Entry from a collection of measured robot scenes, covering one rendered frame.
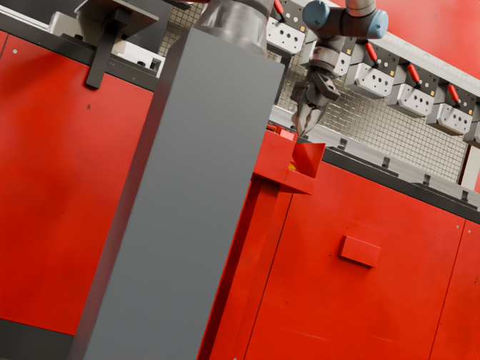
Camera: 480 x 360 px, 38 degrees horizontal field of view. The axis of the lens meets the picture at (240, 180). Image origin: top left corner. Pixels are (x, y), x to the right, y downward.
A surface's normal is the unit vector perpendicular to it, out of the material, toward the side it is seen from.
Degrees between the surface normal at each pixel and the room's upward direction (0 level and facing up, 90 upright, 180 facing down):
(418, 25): 90
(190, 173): 90
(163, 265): 90
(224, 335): 90
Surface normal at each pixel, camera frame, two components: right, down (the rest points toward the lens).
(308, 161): -0.83, -0.31
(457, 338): 0.44, 0.02
